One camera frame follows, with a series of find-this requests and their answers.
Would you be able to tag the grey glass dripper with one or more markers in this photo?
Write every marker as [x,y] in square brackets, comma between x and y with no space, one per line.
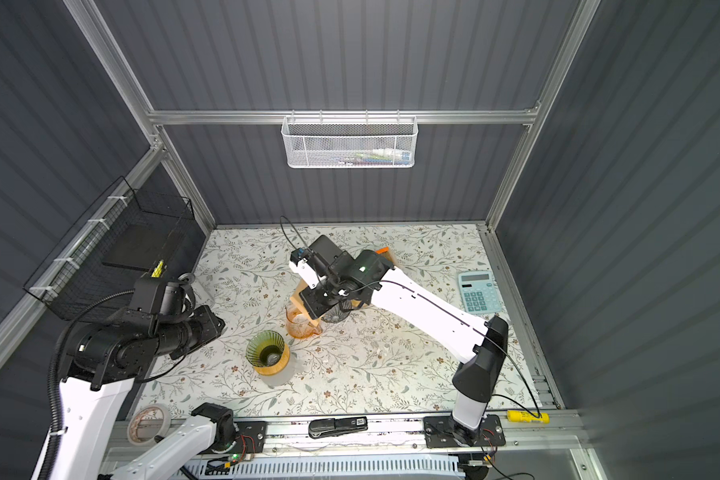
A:
[335,315]

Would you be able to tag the pens in white basket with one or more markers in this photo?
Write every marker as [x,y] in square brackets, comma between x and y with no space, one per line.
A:
[385,157]

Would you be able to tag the green glass dripper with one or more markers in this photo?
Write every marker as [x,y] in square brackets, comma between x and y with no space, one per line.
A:
[262,338]

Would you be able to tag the silver cylinder can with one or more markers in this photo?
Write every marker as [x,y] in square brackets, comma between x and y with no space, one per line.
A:
[203,294]

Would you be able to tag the black wire basket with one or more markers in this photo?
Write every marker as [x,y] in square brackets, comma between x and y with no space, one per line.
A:
[121,241]

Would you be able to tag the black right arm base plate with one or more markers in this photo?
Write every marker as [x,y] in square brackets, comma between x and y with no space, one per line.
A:
[444,432]

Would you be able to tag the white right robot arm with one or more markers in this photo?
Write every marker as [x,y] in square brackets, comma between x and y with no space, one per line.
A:
[479,345]

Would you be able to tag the yellow marker pen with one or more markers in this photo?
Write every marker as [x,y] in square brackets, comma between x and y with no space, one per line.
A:
[158,270]

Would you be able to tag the black stapler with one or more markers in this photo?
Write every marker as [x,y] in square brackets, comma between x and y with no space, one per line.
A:
[332,427]

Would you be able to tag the light blue calculator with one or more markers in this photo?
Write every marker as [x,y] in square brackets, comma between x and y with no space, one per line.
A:
[479,293]

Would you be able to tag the yellow tube on rail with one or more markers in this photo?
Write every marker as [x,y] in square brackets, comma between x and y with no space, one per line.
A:
[522,416]

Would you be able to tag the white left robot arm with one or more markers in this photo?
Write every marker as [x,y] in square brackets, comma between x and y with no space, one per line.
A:
[82,419]

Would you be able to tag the white wire basket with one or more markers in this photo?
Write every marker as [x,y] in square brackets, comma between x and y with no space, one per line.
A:
[307,145]

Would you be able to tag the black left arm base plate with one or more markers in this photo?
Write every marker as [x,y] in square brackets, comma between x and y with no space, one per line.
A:
[250,439]

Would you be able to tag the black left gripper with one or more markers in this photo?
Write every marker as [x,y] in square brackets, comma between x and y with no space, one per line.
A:
[213,327]

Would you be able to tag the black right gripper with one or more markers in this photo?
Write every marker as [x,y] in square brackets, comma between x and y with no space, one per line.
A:
[311,303]

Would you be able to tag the orange glass pitcher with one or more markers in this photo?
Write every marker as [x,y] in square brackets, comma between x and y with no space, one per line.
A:
[300,325]

